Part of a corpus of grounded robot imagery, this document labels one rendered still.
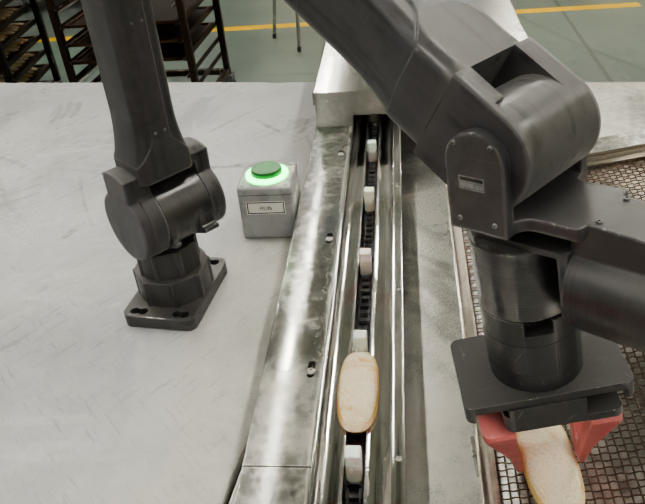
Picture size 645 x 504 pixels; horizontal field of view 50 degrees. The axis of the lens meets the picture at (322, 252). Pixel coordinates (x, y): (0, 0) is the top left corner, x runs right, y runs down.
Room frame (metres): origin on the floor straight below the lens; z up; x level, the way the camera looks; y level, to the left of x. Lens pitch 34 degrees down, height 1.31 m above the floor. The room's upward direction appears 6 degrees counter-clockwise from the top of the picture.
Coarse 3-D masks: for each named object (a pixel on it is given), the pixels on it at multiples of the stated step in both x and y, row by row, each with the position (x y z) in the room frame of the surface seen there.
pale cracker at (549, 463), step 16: (528, 432) 0.34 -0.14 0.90; (544, 432) 0.34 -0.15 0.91; (560, 432) 0.33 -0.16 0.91; (528, 448) 0.32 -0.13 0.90; (544, 448) 0.32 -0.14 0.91; (560, 448) 0.32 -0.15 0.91; (528, 464) 0.31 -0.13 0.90; (544, 464) 0.31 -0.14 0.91; (560, 464) 0.31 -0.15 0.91; (576, 464) 0.31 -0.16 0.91; (528, 480) 0.30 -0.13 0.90; (544, 480) 0.30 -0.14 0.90; (560, 480) 0.29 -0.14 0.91; (576, 480) 0.29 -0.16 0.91; (544, 496) 0.28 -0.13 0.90; (560, 496) 0.28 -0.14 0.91; (576, 496) 0.28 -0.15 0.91
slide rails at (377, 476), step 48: (384, 144) 0.95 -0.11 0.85; (384, 192) 0.80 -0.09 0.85; (384, 240) 0.69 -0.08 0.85; (384, 288) 0.60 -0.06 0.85; (336, 336) 0.53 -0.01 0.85; (384, 336) 0.52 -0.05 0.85; (336, 384) 0.46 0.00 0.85; (384, 384) 0.45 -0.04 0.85; (336, 432) 0.40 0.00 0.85; (384, 432) 0.40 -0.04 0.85; (336, 480) 0.36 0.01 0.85; (384, 480) 0.35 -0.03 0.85
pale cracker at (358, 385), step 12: (348, 360) 0.48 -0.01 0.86; (360, 360) 0.48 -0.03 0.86; (372, 360) 0.48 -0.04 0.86; (348, 372) 0.47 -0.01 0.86; (360, 372) 0.46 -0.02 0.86; (372, 372) 0.46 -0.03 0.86; (348, 384) 0.45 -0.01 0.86; (360, 384) 0.45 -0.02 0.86; (372, 384) 0.45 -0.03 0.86; (348, 396) 0.43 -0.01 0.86; (360, 396) 0.43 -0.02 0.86; (372, 396) 0.43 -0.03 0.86; (348, 408) 0.42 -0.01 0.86; (360, 408) 0.42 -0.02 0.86; (372, 408) 0.42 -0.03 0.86; (348, 420) 0.41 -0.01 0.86; (360, 420) 0.41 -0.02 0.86; (372, 420) 0.41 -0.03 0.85; (360, 432) 0.40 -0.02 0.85
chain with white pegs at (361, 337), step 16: (368, 144) 0.91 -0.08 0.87; (368, 160) 0.92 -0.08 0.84; (368, 176) 0.87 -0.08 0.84; (368, 192) 0.78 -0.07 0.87; (368, 208) 0.78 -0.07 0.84; (368, 224) 0.75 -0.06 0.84; (368, 240) 0.71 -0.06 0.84; (368, 256) 0.64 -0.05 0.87; (368, 272) 0.64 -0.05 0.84; (368, 288) 0.61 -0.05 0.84; (368, 304) 0.58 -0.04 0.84; (368, 320) 0.56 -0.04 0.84; (368, 336) 0.53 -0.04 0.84; (368, 352) 0.51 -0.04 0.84; (352, 448) 0.37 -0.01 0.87; (352, 464) 0.36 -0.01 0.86; (352, 480) 0.36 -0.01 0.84; (352, 496) 0.35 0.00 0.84
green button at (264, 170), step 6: (264, 162) 0.82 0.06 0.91; (270, 162) 0.81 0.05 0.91; (276, 162) 0.81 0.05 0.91; (252, 168) 0.80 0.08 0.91; (258, 168) 0.80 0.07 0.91; (264, 168) 0.80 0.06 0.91; (270, 168) 0.80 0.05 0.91; (276, 168) 0.80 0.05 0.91; (252, 174) 0.79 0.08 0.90; (258, 174) 0.79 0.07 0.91; (264, 174) 0.78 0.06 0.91; (270, 174) 0.78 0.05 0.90; (276, 174) 0.79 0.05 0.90
